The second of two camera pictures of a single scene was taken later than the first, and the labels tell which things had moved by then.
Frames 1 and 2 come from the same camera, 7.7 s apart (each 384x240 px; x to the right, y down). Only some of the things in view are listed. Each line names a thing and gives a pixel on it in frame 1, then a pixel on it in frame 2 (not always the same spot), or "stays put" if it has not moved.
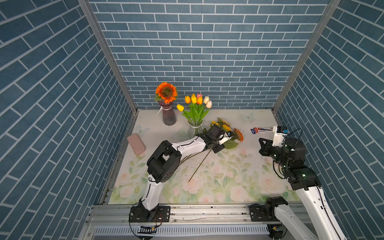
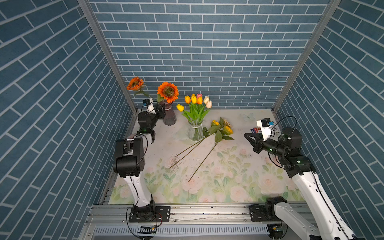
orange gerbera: x=238 y=134 → x=136 y=84
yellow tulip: x=180 y=107 stays put
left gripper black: x=219 y=148 → x=160 y=115
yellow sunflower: x=227 y=128 stays put
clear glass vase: x=195 y=128 stays put
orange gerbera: x=167 y=91 stays put
